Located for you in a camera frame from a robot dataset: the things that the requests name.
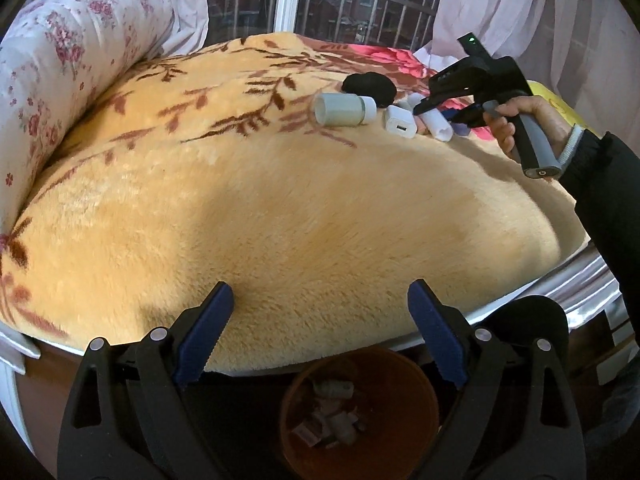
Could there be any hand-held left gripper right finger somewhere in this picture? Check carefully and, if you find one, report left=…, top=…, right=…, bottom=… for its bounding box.
left=406, top=280, right=586, bottom=480

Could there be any white framed barred window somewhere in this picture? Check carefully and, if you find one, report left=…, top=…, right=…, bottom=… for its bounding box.
left=200, top=0, right=449, bottom=54

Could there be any pink floral bolster pillow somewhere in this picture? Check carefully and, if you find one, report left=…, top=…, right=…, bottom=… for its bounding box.
left=0, top=0, right=177, bottom=235

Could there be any person's right forearm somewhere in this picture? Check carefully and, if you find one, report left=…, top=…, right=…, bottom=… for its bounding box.
left=556, top=126, right=640, bottom=411

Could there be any small light green bottle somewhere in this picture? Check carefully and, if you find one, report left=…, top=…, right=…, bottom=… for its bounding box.
left=312, top=378, right=355, bottom=401

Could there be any orange plastic bucket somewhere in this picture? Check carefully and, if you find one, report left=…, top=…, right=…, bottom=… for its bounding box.
left=278, top=345, right=441, bottom=480

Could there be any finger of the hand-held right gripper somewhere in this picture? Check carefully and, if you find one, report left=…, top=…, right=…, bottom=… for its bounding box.
left=413, top=95, right=455, bottom=116
left=449, top=106, right=490, bottom=132

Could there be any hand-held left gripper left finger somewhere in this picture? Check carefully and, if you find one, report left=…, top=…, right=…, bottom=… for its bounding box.
left=57, top=281, right=236, bottom=480

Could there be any black cloth cap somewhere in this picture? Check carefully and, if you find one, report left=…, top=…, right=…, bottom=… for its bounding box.
left=341, top=72, right=396, bottom=101

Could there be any person's right hand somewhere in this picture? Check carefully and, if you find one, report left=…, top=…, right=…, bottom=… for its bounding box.
left=481, top=95, right=583, bottom=162

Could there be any white round jar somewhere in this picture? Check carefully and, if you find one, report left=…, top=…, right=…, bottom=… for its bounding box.
left=312, top=92, right=377, bottom=128

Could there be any brown wooden bed frame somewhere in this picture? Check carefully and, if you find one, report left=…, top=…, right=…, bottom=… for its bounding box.
left=17, top=342, right=106, bottom=466

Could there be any white cloth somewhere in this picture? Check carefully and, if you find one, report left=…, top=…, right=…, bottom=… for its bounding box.
left=413, top=41, right=452, bottom=70

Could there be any white charger cube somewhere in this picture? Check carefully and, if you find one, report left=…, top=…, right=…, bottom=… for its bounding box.
left=383, top=104, right=417, bottom=140

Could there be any small white tube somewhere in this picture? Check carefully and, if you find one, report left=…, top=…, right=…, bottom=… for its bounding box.
left=397, top=92, right=427, bottom=114

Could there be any green white tube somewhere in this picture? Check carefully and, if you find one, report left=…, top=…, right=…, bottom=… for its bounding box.
left=291, top=412, right=331, bottom=449

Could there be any yellow printed pillow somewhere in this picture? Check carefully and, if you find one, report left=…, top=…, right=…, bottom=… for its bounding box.
left=530, top=80, right=601, bottom=134

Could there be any yellow floral plush blanket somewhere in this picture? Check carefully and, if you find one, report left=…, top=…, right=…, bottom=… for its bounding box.
left=0, top=32, right=589, bottom=377

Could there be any sheer pink curtain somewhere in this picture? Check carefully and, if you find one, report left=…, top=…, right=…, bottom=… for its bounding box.
left=431, top=0, right=623, bottom=92
left=94, top=0, right=210, bottom=57

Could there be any silver satin bed skirt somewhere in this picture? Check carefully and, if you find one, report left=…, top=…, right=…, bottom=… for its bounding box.
left=467, top=247, right=632, bottom=343

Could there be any white bed base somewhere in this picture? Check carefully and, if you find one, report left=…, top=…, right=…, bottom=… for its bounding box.
left=0, top=330, right=42, bottom=441

